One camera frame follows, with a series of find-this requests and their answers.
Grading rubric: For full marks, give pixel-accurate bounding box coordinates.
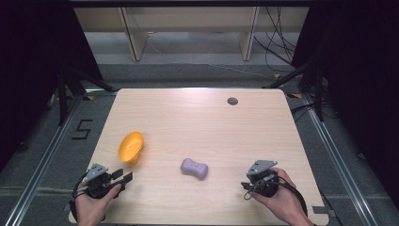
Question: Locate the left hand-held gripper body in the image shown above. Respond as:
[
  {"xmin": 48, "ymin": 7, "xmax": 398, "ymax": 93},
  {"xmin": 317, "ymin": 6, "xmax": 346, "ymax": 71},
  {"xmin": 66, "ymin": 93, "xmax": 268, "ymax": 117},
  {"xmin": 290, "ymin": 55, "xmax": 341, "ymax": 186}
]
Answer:
[{"xmin": 82, "ymin": 162, "xmax": 122, "ymax": 200}]

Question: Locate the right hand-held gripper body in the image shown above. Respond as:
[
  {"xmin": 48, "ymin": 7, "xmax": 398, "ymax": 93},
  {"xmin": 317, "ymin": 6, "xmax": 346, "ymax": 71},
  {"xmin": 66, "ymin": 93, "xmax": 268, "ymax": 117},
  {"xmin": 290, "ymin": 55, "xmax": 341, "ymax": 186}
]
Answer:
[{"xmin": 246, "ymin": 159, "xmax": 280, "ymax": 199}]

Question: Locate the orange plastic bowl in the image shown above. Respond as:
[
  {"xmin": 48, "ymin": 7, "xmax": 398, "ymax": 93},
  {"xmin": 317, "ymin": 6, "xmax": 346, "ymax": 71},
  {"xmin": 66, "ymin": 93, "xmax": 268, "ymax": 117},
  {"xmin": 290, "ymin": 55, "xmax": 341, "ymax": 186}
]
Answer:
[{"xmin": 118, "ymin": 130, "xmax": 145, "ymax": 165}]

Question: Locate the purple bone-shaped toy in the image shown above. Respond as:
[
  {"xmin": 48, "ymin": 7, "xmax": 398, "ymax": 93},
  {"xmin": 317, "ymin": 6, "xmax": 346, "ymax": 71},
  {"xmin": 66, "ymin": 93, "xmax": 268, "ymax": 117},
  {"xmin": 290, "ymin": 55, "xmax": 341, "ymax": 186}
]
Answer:
[{"xmin": 180, "ymin": 157, "xmax": 210, "ymax": 181}]

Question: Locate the person's left hand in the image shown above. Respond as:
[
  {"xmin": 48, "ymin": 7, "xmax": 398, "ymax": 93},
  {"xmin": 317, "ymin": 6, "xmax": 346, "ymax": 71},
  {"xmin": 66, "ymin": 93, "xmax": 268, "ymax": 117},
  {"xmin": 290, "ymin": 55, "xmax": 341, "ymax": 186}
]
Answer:
[{"xmin": 74, "ymin": 183, "xmax": 122, "ymax": 226}]

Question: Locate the person's right hand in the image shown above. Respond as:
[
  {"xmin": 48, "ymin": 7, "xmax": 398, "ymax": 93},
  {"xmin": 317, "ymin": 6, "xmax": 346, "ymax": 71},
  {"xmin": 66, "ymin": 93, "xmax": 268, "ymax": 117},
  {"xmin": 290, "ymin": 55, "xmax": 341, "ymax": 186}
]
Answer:
[{"xmin": 249, "ymin": 167, "xmax": 315, "ymax": 226}]

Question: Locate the grey tape strip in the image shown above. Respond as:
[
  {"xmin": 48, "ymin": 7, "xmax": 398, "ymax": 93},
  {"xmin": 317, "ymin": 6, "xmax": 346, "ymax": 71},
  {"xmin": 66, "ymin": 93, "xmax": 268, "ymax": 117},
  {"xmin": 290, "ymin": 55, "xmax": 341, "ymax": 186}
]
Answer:
[{"xmin": 311, "ymin": 205, "xmax": 329, "ymax": 217}]

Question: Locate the black metal stand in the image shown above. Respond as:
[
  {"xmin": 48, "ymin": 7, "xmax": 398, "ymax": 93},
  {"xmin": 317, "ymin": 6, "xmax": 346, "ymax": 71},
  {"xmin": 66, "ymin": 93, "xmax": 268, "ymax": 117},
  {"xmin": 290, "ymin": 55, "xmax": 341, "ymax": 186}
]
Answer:
[
  {"xmin": 263, "ymin": 57, "xmax": 327, "ymax": 122},
  {"xmin": 56, "ymin": 66, "xmax": 118, "ymax": 127}
]

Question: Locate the dark curtain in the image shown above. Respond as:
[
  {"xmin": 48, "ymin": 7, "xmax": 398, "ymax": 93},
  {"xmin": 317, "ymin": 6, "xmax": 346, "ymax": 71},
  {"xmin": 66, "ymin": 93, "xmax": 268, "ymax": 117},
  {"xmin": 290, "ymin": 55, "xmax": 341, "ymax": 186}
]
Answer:
[
  {"xmin": 291, "ymin": 0, "xmax": 399, "ymax": 210},
  {"xmin": 0, "ymin": 0, "xmax": 105, "ymax": 172}
]

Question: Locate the light wooden desk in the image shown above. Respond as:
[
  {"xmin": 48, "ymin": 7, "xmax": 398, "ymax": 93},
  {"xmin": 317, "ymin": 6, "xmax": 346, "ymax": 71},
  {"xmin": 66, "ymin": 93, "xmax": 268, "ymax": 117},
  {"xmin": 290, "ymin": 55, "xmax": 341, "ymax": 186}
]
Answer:
[{"xmin": 73, "ymin": 6, "xmax": 311, "ymax": 62}]

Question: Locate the grey looped cable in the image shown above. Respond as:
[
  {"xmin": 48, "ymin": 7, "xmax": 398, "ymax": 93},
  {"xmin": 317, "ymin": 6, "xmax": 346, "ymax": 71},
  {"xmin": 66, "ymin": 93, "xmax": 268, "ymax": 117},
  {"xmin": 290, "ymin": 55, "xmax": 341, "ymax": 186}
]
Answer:
[{"xmin": 243, "ymin": 178, "xmax": 276, "ymax": 201}]

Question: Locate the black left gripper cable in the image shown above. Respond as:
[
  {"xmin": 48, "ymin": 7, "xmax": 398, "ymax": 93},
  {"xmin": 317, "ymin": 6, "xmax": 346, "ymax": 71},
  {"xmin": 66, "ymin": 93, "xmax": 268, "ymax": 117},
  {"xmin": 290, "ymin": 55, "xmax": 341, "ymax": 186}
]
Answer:
[{"xmin": 69, "ymin": 171, "xmax": 89, "ymax": 222}]

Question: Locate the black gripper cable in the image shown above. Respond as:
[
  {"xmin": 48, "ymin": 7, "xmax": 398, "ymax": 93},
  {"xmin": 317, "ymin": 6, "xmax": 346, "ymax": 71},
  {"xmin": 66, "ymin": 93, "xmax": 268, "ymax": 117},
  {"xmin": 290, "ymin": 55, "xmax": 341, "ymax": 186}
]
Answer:
[
  {"xmin": 276, "ymin": 176, "xmax": 309, "ymax": 218},
  {"xmin": 69, "ymin": 171, "xmax": 89, "ymax": 222}
]

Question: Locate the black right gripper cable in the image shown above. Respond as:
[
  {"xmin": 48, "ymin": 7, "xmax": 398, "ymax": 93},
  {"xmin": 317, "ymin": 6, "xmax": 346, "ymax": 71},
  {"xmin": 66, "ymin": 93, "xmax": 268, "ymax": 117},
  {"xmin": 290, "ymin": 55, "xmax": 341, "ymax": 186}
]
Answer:
[{"xmin": 276, "ymin": 176, "xmax": 309, "ymax": 218}]

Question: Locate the aluminium floor rail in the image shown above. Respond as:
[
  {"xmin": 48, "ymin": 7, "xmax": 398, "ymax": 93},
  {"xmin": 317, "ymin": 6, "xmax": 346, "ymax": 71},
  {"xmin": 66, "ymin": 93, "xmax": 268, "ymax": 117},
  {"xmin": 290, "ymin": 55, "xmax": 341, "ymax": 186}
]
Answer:
[
  {"xmin": 2, "ymin": 93, "xmax": 83, "ymax": 226},
  {"xmin": 301, "ymin": 93, "xmax": 381, "ymax": 226}
]

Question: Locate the bundle of black cables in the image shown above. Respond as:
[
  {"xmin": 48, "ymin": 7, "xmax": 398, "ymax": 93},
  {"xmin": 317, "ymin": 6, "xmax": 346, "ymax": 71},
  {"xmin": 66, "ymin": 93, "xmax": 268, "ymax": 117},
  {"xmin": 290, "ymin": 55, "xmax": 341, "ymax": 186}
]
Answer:
[{"xmin": 253, "ymin": 6, "xmax": 298, "ymax": 73}]

